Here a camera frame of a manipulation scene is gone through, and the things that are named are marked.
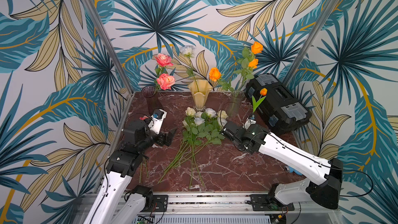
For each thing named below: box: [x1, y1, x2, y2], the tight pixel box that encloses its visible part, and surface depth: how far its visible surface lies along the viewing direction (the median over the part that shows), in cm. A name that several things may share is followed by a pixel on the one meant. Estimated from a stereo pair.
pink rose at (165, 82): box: [154, 73, 176, 93], surface depth 69 cm
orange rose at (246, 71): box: [237, 58, 259, 93], surface depth 89 cm
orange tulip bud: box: [251, 87, 268, 114], surface depth 85 cm
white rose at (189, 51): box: [180, 45, 199, 93], surface depth 94 cm
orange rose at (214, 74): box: [209, 67, 235, 93], surface depth 83 cm
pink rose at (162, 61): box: [154, 52, 174, 79], surface depth 73 cm
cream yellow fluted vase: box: [187, 79, 213, 112], surface depth 99 cm
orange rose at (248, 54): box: [236, 41, 264, 69], surface depth 86 cm
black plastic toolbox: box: [245, 73, 312, 136], surface depth 94 cm
